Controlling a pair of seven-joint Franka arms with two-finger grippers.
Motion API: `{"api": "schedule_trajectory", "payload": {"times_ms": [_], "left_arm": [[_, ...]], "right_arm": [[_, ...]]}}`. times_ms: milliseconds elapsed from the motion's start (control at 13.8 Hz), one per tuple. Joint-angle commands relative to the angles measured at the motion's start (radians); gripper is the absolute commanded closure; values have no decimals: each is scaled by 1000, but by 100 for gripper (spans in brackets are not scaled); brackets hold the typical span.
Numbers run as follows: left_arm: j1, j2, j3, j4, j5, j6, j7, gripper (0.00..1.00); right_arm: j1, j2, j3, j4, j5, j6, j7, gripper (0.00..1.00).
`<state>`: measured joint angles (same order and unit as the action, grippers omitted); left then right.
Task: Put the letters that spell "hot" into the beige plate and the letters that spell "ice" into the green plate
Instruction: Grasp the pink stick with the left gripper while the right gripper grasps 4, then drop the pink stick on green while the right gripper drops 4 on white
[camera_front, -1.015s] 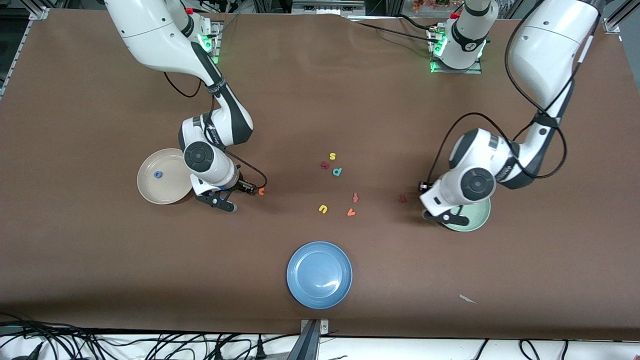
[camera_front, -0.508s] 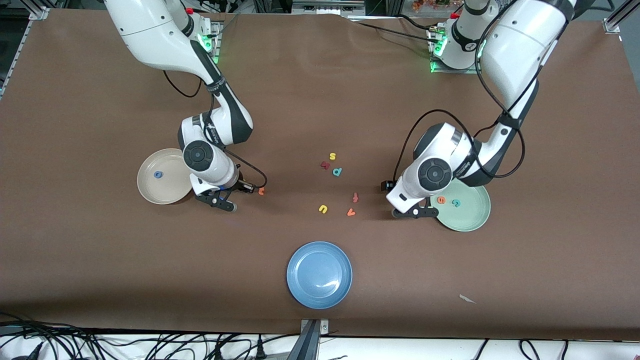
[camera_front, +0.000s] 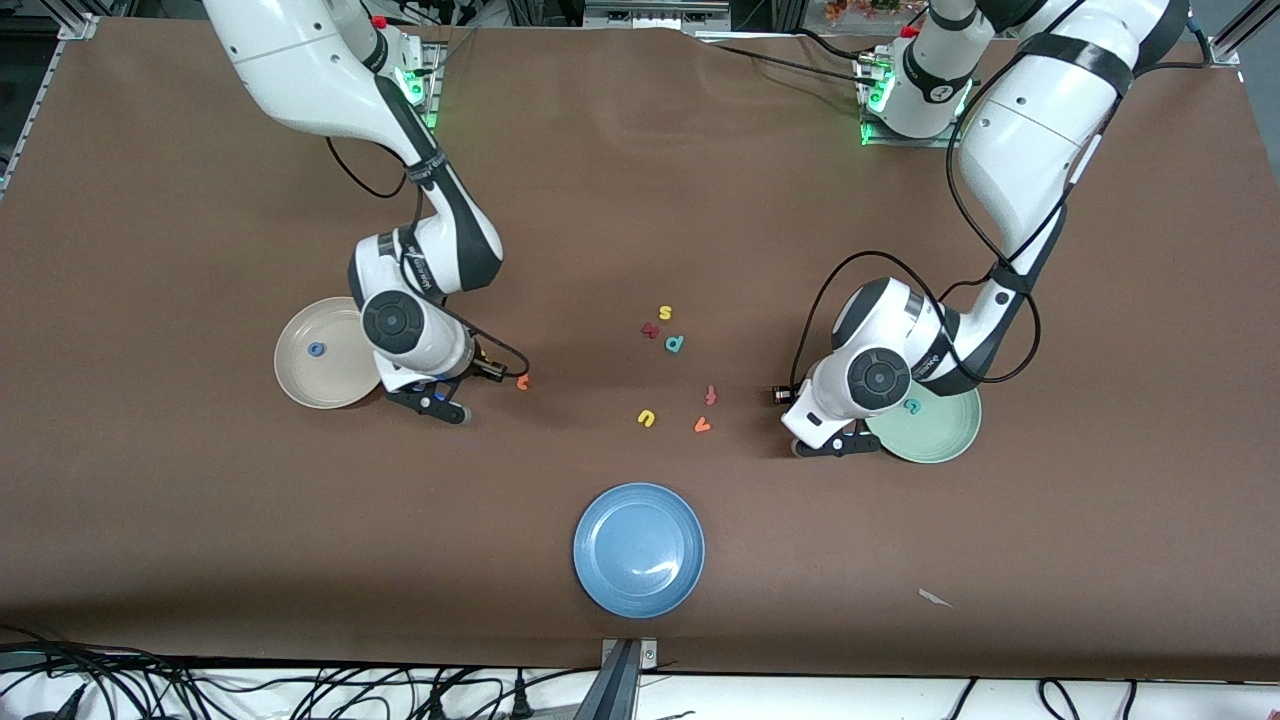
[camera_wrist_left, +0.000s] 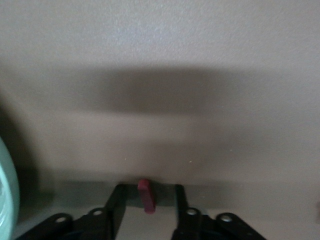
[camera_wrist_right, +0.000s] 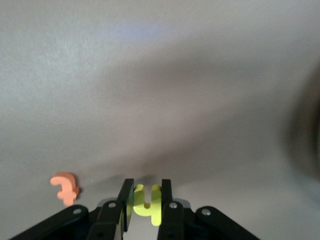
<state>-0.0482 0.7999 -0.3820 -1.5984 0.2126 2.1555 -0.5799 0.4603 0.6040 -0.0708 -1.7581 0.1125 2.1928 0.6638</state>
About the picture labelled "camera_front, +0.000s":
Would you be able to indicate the black power plug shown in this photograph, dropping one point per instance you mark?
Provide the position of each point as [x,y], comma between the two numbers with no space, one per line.
[437,708]
[520,700]
[72,700]

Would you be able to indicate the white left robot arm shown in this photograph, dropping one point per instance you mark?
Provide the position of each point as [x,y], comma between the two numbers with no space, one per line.
[1030,130]

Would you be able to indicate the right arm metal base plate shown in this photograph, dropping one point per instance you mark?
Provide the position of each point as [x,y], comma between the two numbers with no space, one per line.
[436,100]

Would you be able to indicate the orange artificial flowers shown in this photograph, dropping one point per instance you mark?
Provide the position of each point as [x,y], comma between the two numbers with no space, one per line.
[850,8]

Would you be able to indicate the white paper scrap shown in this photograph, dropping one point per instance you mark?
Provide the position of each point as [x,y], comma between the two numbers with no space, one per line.
[935,598]

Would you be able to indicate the beige brown plate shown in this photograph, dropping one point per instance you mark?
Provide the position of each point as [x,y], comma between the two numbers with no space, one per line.
[320,385]

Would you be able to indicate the yellow letter u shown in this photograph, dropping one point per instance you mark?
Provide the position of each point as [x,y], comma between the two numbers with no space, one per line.
[648,423]

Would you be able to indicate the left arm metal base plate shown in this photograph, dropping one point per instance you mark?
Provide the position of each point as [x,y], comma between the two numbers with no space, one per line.
[900,143]

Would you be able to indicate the silver metal bracket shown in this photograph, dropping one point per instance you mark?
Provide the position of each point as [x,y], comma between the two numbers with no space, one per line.
[648,655]

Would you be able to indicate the aluminium table edge rail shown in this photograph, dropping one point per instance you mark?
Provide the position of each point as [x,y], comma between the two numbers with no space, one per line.
[1225,50]
[75,28]

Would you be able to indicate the blue plate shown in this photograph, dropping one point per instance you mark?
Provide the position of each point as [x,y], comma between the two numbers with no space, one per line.
[638,550]

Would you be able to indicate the brown table cover sheet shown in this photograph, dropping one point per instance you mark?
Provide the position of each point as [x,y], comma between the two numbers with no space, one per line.
[600,200]

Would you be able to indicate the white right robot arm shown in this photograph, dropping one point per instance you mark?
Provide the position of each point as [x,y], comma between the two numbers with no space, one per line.
[300,70]

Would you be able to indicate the dark camera pole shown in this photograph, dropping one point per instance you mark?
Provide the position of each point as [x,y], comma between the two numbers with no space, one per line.
[612,690]

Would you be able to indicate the light green plate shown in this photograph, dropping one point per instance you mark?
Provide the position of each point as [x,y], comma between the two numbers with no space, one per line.
[940,430]

